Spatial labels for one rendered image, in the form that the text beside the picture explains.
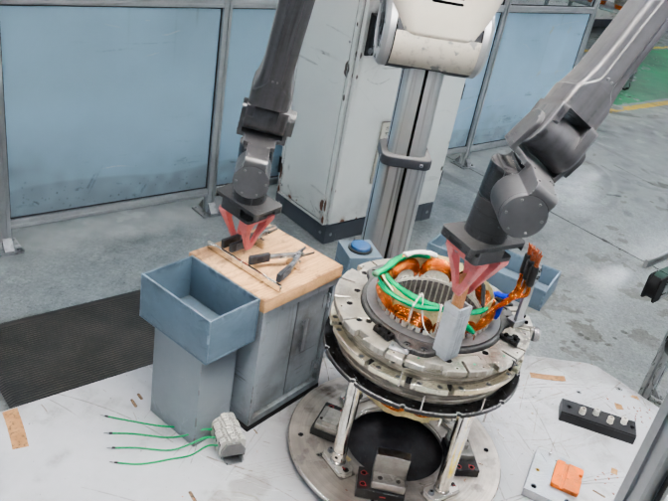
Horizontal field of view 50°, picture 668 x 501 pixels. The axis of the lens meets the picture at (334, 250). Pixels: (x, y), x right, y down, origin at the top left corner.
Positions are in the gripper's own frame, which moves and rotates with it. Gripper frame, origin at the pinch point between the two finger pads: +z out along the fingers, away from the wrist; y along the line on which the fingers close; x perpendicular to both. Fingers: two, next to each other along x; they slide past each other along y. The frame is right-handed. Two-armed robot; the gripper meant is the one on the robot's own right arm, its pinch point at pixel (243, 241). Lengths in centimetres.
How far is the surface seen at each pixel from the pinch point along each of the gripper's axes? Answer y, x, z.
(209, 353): 13.6, -18.5, 6.5
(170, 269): -3.1, -13.2, 2.9
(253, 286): 9.9, -6.4, 1.1
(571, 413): 56, 44, 26
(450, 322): 42.0, -0.4, -10.4
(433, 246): 19.7, 34.0, 2.1
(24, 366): -102, 12, 115
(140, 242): -152, 98, 124
